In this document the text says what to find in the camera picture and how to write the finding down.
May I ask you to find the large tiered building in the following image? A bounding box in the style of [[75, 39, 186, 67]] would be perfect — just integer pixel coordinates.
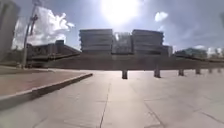
[[78, 28, 174, 57]]

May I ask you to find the grey paved plaza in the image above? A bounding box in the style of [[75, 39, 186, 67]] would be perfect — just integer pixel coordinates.
[[0, 68, 224, 128]]

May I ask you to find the row of bollards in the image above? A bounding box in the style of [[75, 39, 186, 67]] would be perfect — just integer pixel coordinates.
[[121, 67, 222, 80]]

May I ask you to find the low dark building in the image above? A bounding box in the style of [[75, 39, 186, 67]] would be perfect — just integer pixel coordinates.
[[25, 39, 82, 62]]

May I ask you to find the grey stone kerb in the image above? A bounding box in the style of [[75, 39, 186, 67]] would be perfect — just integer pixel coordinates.
[[0, 72, 94, 112]]

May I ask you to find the glass-roofed building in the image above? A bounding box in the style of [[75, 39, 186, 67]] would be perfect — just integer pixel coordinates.
[[173, 47, 224, 60]]

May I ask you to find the reddish brown ground strip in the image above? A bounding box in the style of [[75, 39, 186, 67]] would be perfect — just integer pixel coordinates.
[[0, 66, 91, 98]]

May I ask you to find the tall pole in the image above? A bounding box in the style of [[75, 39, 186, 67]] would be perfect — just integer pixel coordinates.
[[20, 0, 42, 69]]

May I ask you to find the tall pale building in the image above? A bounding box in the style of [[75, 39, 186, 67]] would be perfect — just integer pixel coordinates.
[[0, 0, 22, 63]]

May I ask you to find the long dark wall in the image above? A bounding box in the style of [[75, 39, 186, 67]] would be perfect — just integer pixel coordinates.
[[26, 54, 224, 72]]

